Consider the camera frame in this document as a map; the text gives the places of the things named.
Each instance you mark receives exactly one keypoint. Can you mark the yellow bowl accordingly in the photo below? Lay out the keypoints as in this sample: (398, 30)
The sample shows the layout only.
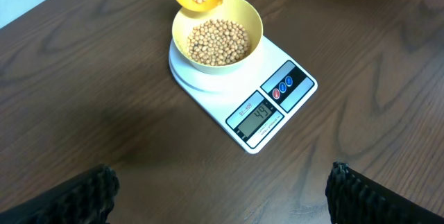
(239, 11)

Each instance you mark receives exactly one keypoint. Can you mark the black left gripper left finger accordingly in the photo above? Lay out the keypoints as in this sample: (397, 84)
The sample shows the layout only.
(85, 198)

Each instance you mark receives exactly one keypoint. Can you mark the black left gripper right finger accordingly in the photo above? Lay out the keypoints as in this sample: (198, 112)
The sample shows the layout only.
(353, 198)

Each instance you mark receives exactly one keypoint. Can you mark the soybeans in yellow bowl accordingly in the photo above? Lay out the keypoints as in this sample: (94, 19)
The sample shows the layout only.
(218, 42)

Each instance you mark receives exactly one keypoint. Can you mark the white digital kitchen scale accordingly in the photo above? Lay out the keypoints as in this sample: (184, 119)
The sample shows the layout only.
(253, 102)

